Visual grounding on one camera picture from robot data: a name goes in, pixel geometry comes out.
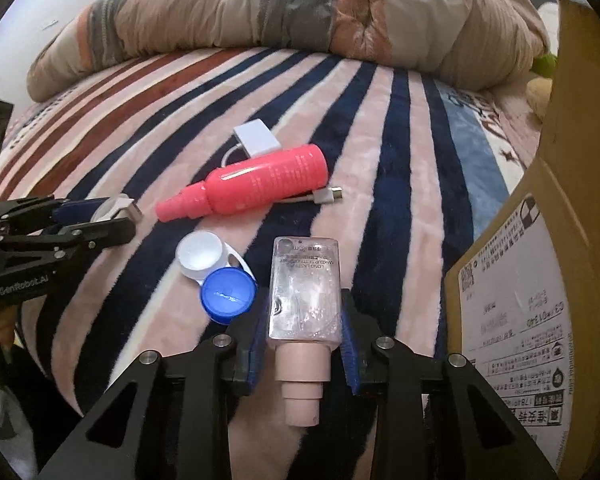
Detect clear bottle pink cap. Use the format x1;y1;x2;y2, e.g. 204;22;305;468
266;236;342;428

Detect blue white lens case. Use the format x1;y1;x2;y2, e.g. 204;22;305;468
175;231;258;326

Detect cardboard box with label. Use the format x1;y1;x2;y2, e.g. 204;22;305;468
445;0;600;479

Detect pink red spray bottle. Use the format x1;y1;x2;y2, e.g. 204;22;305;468
156;144;328;222

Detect white usb adapter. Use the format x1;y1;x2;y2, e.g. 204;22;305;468
220;119;343;205

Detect striped plush blanket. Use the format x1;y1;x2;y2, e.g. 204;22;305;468
0;48;524;412

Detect mauve bed sheet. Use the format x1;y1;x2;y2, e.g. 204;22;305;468
489;72;542;169

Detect brown plush toy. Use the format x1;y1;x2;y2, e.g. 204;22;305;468
526;77;553;122

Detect rolled beige quilt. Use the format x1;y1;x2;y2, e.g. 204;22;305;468
27;0;550;102

